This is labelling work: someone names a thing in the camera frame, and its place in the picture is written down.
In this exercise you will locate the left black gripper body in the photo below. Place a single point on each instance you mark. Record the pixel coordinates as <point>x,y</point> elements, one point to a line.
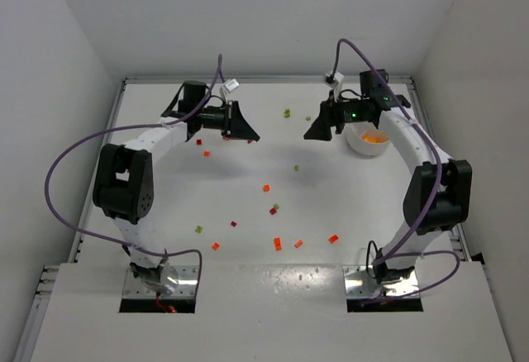
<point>230,118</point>

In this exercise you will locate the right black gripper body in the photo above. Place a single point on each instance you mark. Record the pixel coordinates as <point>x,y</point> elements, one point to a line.
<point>331,115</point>

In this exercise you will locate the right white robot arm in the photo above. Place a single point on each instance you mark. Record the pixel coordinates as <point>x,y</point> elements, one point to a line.
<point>437,198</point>

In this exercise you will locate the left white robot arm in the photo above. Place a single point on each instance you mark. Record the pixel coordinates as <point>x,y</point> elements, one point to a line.
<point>124,186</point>

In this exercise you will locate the yellow-orange legos in bowl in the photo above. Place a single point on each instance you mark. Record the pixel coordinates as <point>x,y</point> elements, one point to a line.
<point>375,138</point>

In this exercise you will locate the white divided bowl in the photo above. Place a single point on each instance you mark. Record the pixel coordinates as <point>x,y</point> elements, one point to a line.
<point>354,132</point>

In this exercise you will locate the orange double lego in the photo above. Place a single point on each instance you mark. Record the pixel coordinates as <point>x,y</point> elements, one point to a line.
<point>278,244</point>

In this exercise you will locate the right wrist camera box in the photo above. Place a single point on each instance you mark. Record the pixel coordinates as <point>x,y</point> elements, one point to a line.
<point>333,79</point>

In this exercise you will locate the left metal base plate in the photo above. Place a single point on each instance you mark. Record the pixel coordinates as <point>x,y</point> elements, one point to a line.
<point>170,282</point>

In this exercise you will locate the metal base plate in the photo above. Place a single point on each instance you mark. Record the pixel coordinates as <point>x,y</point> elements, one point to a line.
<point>170,282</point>
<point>360,284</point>

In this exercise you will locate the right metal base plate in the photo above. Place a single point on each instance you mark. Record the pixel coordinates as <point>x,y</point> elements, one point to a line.
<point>360,284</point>

